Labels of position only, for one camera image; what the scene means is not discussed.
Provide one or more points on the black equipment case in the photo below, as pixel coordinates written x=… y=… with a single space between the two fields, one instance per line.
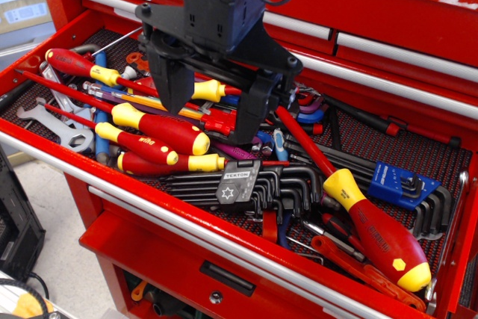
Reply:
x=22 y=236

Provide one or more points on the blue holder hex key set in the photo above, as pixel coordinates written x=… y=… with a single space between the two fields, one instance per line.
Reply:
x=427 y=198

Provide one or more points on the open red tool drawer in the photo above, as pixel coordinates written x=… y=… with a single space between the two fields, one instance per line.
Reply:
x=422 y=74

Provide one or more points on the red holder coloured hex keys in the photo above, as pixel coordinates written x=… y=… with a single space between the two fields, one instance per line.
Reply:
x=208 y=119

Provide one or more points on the large red yellow screwdriver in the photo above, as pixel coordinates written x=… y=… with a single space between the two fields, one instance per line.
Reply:
x=386 y=242

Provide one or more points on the medium red yellow screwdriver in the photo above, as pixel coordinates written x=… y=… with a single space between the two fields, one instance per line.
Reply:
x=183 y=136

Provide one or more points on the orange flat plastic tool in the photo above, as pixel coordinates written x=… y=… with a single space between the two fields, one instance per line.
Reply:
x=366 y=273

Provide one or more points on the small red yellow Wiha screwdriver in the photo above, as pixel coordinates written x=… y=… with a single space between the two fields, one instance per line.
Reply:
x=147 y=148

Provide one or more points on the red tool chest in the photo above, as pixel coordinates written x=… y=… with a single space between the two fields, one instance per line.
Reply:
x=336 y=16

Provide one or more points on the small red black screwdriver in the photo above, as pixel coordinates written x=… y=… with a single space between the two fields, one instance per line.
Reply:
x=344 y=233

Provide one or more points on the blue handled tool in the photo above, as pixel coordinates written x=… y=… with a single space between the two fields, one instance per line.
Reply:
x=102 y=145

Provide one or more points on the black Tekton torx key set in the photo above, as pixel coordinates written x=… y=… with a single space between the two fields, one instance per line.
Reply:
x=251 y=187

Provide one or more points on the black red long tool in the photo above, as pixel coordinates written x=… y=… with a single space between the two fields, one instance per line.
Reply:
x=391 y=126

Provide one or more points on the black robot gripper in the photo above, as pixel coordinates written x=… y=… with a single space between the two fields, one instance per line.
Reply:
x=226 y=40

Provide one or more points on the back-left red yellow screwdriver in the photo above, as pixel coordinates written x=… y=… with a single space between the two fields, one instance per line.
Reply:
x=72 y=63

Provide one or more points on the flat steel open wrench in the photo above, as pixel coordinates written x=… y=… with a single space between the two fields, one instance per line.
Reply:
x=78 y=140

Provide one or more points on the back-centre red yellow screwdriver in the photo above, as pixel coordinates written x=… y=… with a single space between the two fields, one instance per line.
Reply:
x=210 y=90

